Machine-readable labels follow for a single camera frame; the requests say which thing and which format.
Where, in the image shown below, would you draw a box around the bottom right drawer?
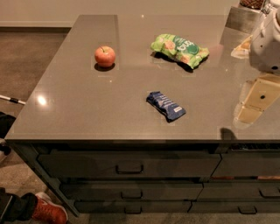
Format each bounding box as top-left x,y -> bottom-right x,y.
189,202 -> 280,214

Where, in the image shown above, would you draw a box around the blue rxbar blueberry bar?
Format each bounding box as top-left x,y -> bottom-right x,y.
146,91 -> 186,123

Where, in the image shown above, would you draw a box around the red sneaker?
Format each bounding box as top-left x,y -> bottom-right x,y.
32,192 -> 68,224

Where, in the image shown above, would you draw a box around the dark trouser leg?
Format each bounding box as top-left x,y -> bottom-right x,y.
0,187 -> 38,224

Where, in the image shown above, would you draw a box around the green rice chip bag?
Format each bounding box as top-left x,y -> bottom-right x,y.
150,34 -> 209,69

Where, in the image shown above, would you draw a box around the brown woven basket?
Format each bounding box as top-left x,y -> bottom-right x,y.
240,0 -> 264,10

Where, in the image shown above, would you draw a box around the top right drawer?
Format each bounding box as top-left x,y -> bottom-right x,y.
213,153 -> 280,177

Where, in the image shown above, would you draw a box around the drawer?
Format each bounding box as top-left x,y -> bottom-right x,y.
189,202 -> 280,214
60,182 -> 203,201
75,200 -> 192,214
197,182 -> 280,202
38,151 -> 221,179
213,153 -> 280,177

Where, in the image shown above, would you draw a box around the top left drawer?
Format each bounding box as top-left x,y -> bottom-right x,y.
38,151 -> 221,179

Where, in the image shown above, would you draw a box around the middle left drawer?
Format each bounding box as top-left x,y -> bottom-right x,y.
60,182 -> 203,201

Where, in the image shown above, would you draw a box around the red apple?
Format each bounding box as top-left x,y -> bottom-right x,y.
94,45 -> 116,67

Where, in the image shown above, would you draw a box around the middle right drawer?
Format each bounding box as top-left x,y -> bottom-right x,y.
197,182 -> 280,202

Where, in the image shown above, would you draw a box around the bottom left drawer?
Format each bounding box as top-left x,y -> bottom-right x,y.
75,200 -> 192,214

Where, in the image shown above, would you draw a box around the white metal rod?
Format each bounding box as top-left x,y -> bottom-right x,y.
0,94 -> 25,105

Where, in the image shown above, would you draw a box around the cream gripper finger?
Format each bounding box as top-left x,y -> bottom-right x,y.
236,73 -> 280,124

